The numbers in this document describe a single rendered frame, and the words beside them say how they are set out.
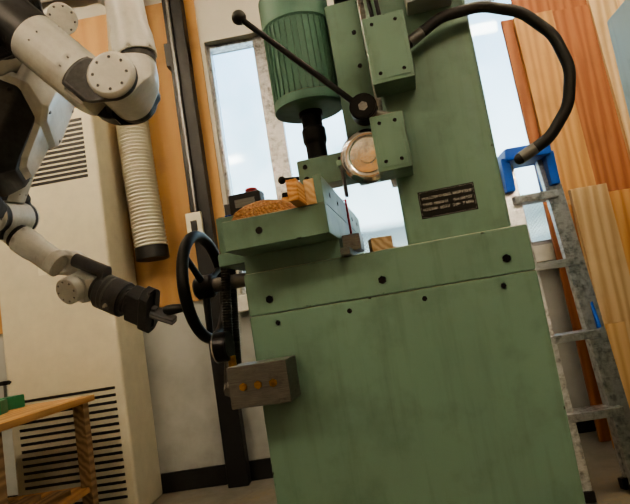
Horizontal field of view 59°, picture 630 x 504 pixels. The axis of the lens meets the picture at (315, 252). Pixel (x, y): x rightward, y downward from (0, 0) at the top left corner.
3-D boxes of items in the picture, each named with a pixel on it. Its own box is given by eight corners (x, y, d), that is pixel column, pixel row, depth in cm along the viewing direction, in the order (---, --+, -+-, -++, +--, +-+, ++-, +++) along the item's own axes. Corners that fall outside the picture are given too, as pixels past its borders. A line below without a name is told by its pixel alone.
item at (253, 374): (243, 402, 114) (238, 363, 115) (301, 394, 112) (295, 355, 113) (229, 410, 106) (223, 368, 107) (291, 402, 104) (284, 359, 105)
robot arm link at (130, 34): (135, -18, 92) (158, 89, 90) (154, 16, 103) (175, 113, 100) (73, -3, 92) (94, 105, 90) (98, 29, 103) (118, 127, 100)
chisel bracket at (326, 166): (307, 200, 142) (302, 167, 143) (361, 189, 139) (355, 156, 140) (300, 194, 135) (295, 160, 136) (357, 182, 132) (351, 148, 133)
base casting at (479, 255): (297, 312, 159) (293, 281, 160) (505, 278, 149) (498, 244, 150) (248, 317, 115) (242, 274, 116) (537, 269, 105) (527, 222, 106)
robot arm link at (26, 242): (30, 274, 134) (-31, 231, 137) (57, 271, 145) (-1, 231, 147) (51, 237, 133) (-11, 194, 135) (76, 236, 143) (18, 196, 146)
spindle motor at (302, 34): (285, 130, 150) (268, 23, 154) (349, 116, 147) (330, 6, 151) (267, 108, 133) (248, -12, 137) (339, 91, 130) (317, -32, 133)
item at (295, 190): (337, 236, 155) (335, 222, 155) (344, 235, 154) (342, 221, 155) (288, 201, 100) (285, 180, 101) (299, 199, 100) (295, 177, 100)
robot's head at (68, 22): (37, 30, 114) (53, -5, 116) (19, 41, 121) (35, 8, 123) (67, 49, 119) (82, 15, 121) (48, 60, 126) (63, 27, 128)
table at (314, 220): (266, 274, 169) (263, 255, 170) (365, 257, 164) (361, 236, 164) (179, 261, 110) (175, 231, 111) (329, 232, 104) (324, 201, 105)
